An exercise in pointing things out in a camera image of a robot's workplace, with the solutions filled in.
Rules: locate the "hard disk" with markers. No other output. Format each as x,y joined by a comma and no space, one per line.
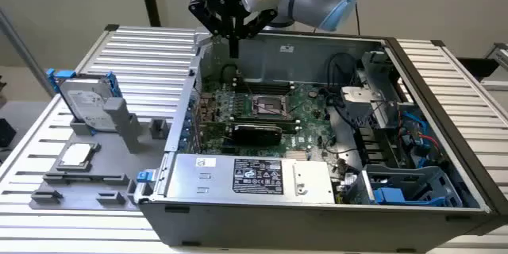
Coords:
86,99

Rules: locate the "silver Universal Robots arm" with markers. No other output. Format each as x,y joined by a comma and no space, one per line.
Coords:
314,1

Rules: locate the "RAM slot bank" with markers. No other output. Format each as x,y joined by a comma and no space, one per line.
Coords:
265,87
266,120

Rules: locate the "black table corner cap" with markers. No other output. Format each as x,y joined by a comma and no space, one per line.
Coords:
438,43
113,27

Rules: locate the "CPU socket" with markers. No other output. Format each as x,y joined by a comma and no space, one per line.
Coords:
270,105

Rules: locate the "green motherboard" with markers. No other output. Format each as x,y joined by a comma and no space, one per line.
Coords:
314,123

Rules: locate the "black graphics card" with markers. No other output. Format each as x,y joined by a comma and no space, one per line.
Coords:
257,135

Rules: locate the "silver metal drive cage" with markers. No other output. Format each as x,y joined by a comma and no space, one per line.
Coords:
369,99

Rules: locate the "silver power supply unit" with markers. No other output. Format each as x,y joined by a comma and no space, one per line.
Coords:
222,176

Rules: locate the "grey parts rack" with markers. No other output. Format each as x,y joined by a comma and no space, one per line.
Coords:
103,159

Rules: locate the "blue case latch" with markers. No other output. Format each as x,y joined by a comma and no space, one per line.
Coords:
145,176

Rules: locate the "silver CPU chip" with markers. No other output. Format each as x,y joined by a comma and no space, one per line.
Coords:
78,154

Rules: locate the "black box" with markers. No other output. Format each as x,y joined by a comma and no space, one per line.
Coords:
6,133

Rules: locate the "open grey PC case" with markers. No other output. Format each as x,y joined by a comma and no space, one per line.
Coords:
278,224

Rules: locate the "aluminium frame post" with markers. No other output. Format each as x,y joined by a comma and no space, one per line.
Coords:
25,51

